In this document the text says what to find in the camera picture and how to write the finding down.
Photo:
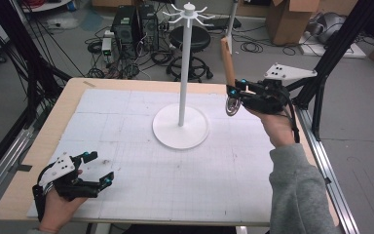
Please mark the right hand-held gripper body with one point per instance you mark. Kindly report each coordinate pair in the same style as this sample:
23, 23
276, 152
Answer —
272, 94

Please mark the small grey power unit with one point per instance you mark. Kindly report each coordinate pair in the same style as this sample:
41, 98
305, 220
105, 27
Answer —
106, 47

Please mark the black tape piece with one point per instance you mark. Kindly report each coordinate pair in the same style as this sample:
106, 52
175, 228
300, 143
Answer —
23, 168
328, 181

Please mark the person's right hand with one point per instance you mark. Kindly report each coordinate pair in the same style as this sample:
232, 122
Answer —
277, 130

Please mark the open cardboard box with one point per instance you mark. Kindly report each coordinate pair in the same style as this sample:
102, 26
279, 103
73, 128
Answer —
289, 22

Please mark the grey rounded machine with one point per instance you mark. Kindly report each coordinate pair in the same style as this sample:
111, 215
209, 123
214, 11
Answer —
329, 27

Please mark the white grid mat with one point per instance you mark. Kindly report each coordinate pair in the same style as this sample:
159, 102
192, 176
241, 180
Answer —
175, 182

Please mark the white metal stand post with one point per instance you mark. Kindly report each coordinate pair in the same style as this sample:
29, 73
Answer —
231, 19

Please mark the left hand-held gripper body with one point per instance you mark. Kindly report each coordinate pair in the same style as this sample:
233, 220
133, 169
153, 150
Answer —
58, 169

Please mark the large black computer tower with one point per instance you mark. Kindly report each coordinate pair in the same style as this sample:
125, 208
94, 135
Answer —
125, 29

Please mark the white hook stand rack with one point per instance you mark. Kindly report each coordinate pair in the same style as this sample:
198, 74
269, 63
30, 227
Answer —
185, 65

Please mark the black flat device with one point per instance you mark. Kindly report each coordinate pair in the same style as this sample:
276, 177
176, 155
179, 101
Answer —
222, 22

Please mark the aluminium rail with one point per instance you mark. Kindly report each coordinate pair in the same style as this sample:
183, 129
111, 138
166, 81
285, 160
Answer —
337, 182
3, 162

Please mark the slim black computer tower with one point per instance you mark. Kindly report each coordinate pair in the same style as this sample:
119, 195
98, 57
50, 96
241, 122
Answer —
149, 27

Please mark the white flat board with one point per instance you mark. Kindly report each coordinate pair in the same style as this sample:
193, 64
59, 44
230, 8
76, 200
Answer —
337, 52

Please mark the person's left hand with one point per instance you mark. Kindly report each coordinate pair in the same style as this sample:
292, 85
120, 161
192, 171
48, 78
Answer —
60, 211

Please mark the black round stool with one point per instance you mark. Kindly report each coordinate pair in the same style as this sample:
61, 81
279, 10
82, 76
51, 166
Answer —
194, 37

